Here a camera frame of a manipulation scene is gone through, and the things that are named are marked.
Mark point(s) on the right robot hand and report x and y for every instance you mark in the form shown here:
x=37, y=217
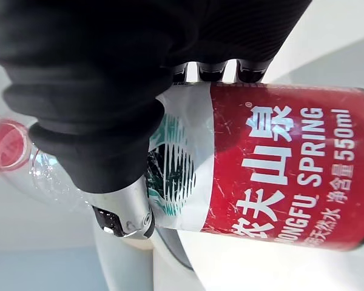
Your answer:
x=88, y=75

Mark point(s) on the clear water bottle red label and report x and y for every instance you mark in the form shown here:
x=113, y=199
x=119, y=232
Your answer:
x=261, y=169

